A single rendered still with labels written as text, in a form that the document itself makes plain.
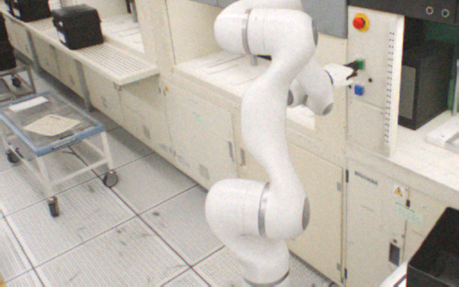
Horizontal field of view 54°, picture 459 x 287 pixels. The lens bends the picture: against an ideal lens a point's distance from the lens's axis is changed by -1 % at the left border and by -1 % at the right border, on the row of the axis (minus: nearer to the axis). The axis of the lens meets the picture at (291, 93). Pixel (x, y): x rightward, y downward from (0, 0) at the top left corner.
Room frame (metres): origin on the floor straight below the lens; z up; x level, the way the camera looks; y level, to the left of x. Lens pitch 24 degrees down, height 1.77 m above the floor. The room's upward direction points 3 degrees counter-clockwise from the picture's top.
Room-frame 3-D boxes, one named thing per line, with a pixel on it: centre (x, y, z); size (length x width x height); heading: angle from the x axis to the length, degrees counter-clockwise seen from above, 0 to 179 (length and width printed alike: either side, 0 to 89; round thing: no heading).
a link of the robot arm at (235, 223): (0.82, 0.11, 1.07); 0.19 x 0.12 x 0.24; 76
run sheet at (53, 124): (2.57, 1.55, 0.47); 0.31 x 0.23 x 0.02; 64
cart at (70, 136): (2.72, 1.65, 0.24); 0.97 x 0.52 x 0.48; 45
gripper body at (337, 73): (1.38, -0.14, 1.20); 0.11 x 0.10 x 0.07; 133
